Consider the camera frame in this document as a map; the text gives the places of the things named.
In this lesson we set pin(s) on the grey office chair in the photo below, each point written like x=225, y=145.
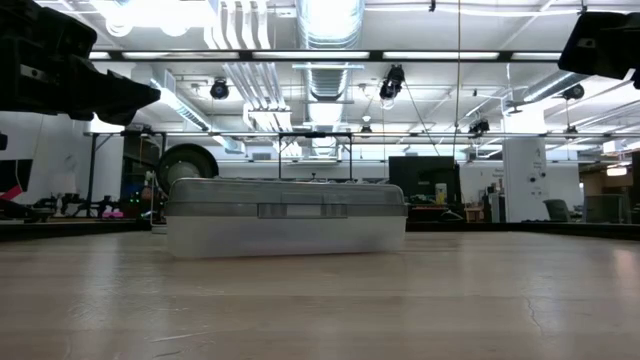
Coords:
x=556, y=210

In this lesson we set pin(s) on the black overhead frame bar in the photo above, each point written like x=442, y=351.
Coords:
x=245, y=55

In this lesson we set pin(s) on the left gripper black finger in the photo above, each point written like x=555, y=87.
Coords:
x=115, y=95
x=112, y=121

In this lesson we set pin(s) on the white spot lamp black rim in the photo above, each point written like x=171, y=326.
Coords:
x=185, y=160

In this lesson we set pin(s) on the white square pillar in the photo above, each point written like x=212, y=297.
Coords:
x=525, y=190

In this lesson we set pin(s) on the clear plastic supply box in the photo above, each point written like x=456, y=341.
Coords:
x=285, y=237

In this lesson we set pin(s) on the black metal table frame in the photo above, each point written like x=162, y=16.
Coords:
x=75, y=229

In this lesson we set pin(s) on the black monitor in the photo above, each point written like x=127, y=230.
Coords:
x=420, y=175

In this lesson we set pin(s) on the small pink object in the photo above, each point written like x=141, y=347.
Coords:
x=112, y=215

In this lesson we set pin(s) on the black ceiling camera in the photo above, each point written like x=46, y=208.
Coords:
x=219, y=90
x=479, y=126
x=392, y=82
x=574, y=91

